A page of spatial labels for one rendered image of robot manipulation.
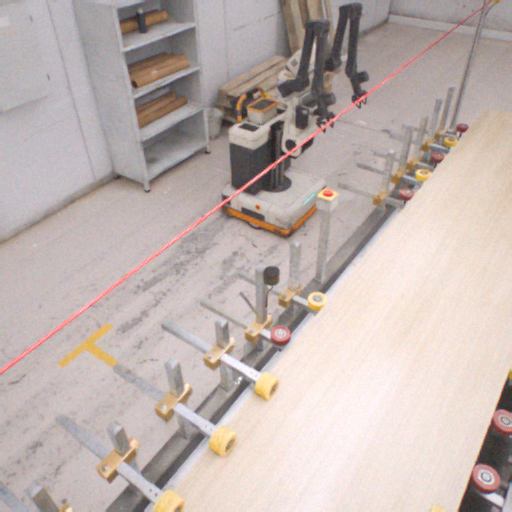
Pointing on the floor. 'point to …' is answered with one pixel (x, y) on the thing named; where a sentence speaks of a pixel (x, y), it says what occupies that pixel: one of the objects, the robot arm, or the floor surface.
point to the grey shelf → (178, 10)
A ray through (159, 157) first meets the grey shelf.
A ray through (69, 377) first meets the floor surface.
